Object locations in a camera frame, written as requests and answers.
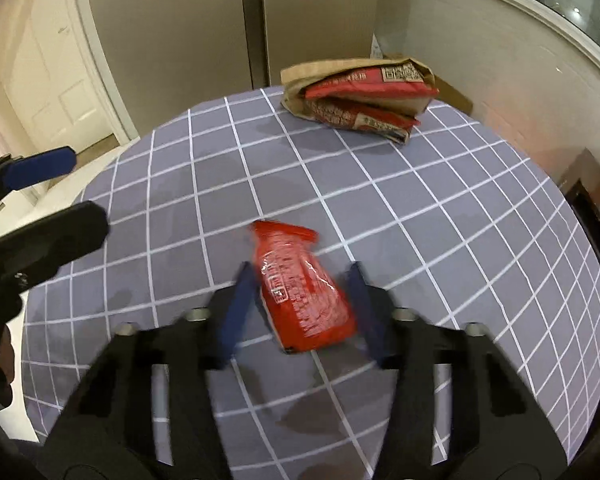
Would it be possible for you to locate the red snack packet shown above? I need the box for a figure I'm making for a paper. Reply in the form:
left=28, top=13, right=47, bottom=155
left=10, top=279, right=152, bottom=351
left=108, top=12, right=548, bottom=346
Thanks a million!
left=251, top=220, right=356, bottom=354

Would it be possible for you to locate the champagne double-door refrigerator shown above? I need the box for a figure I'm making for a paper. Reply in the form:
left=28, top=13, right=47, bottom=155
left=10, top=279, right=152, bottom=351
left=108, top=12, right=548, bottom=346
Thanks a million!
left=76, top=0, right=377, bottom=136

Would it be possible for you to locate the grey checkered tablecloth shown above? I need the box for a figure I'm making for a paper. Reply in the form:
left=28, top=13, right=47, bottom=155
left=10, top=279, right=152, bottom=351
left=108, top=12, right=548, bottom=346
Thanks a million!
left=21, top=88, right=600, bottom=478

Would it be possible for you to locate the brown red paper bag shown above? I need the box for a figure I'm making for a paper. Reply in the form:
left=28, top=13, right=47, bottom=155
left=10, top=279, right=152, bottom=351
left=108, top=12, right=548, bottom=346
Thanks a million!
left=280, top=58, right=438, bottom=145

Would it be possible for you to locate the dark wooden cabinet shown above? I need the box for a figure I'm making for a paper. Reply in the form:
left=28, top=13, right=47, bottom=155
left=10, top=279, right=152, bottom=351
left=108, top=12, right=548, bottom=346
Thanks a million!
left=559, top=150, right=600, bottom=256

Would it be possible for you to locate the white interior door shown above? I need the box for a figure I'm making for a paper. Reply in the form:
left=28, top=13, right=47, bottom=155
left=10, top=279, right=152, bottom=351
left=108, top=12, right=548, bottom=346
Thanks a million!
left=0, top=0, right=138, bottom=155

